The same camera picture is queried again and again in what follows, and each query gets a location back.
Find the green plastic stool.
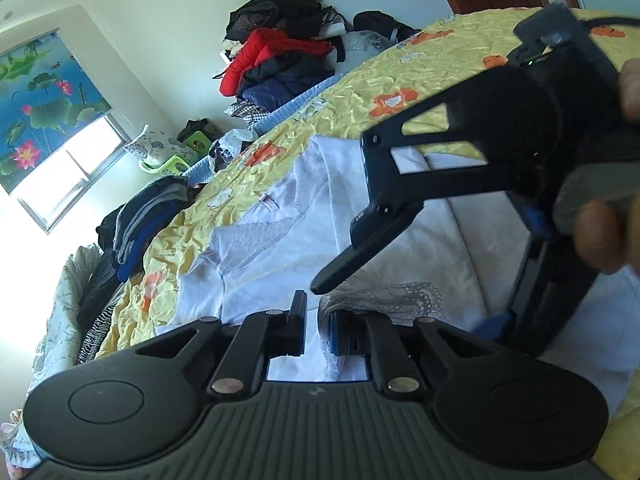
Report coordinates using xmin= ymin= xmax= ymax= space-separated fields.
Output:
xmin=139 ymin=130 xmax=212 ymax=177

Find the yellow floral blanket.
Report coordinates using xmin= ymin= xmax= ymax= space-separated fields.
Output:
xmin=97 ymin=7 xmax=640 ymax=466

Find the floral pillow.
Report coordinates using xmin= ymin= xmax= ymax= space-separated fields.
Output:
xmin=124 ymin=125 xmax=197 ymax=167

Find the navy padded jacket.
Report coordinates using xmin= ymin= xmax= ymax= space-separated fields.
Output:
xmin=235 ymin=55 xmax=342 ymax=112

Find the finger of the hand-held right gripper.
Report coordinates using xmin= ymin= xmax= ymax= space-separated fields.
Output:
xmin=310 ymin=67 xmax=507 ymax=296
xmin=472 ymin=195 xmax=601 ymax=358

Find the checked patterned cloth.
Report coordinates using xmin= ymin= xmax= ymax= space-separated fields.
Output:
xmin=224 ymin=100 xmax=272 ymax=122

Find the lotus print window blind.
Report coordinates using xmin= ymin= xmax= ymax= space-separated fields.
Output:
xmin=0 ymin=30 xmax=114 ymax=195

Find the black cable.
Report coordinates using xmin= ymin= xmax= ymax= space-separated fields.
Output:
xmin=582 ymin=16 xmax=640 ymax=31

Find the printed plastic bag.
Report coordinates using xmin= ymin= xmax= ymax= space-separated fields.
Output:
xmin=209 ymin=129 xmax=262 ymax=172

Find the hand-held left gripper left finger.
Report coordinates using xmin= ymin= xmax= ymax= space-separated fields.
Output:
xmin=137 ymin=289 xmax=308 ymax=395

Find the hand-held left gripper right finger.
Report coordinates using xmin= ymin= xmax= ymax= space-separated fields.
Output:
xmin=326 ymin=309 xmax=502 ymax=395

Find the window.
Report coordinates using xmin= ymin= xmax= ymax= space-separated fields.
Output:
xmin=10 ymin=114 xmax=134 ymax=234

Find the person's right hand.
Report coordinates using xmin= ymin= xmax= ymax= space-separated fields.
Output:
xmin=572 ymin=57 xmax=640 ymax=281

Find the pile of dark clothes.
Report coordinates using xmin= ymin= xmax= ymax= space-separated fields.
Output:
xmin=95 ymin=175 xmax=192 ymax=282

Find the zebra striped cloth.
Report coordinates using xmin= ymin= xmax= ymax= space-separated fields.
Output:
xmin=76 ymin=300 xmax=122 ymax=366

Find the white garment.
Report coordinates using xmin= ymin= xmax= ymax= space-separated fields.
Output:
xmin=155 ymin=135 xmax=640 ymax=416

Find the black bag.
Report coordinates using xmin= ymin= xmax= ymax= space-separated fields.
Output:
xmin=352 ymin=10 xmax=422 ymax=42

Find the black mesh garment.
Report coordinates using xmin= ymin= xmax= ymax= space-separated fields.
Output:
xmin=226 ymin=0 xmax=347 ymax=43

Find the white printed cloth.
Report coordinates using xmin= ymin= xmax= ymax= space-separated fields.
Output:
xmin=27 ymin=244 xmax=103 ymax=396

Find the red jacket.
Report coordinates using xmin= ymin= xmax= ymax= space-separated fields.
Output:
xmin=220 ymin=27 xmax=335 ymax=97

